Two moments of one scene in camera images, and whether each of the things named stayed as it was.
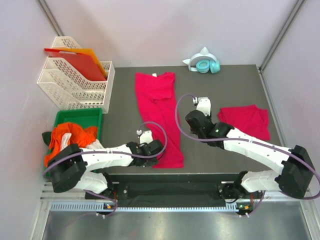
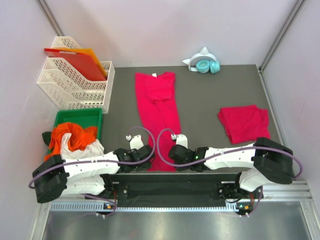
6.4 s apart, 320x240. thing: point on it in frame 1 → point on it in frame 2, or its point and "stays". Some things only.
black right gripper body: x=200 y=135 → x=180 y=168
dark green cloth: x=46 y=136 stays
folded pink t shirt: x=250 y=119 stays
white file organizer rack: x=75 y=79 stays
